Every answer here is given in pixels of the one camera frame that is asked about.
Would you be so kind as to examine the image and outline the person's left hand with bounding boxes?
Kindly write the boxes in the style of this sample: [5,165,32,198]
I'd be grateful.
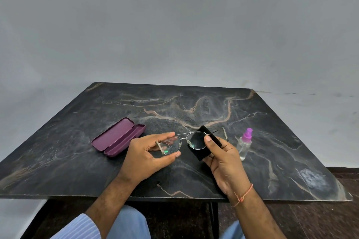
[120,132,182,186]

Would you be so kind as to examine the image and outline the person's right hand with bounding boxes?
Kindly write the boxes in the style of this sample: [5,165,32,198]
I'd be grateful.
[202,135,253,201]

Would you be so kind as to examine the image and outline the black cleaning cloth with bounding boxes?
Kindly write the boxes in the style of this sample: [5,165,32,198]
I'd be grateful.
[186,125,223,162]

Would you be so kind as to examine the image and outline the metal frame eyeglasses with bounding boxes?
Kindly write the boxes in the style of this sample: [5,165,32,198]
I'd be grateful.
[155,127,229,156]

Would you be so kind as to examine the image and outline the person's right forearm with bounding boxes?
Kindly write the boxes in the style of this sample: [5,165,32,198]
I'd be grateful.
[228,184,287,239]

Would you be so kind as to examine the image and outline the person's left forearm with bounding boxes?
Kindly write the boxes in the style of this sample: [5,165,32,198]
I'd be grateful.
[85,174,141,239]

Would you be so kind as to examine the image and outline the clear spray bottle pink cap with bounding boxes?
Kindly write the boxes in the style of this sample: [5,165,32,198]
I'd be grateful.
[236,128,253,162]

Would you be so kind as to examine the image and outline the purple glasses case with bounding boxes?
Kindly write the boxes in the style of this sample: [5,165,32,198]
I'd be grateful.
[91,117,146,158]

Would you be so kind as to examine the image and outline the black table leg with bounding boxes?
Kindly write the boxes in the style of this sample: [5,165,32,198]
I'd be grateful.
[208,202,219,239]

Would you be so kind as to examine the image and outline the person's left leg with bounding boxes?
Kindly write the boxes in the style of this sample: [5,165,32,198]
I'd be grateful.
[106,205,152,239]

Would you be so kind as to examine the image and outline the person's leg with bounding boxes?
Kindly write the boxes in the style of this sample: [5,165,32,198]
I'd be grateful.
[106,205,152,239]
[220,220,246,239]

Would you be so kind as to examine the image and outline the person's right leg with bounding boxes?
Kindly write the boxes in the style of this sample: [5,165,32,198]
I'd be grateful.
[220,220,246,239]

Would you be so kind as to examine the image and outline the striped blue shirt sleeve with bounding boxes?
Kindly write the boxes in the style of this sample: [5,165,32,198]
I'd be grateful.
[50,213,102,239]

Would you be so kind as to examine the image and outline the orange thread bracelet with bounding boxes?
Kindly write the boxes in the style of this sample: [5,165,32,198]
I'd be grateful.
[231,183,254,208]

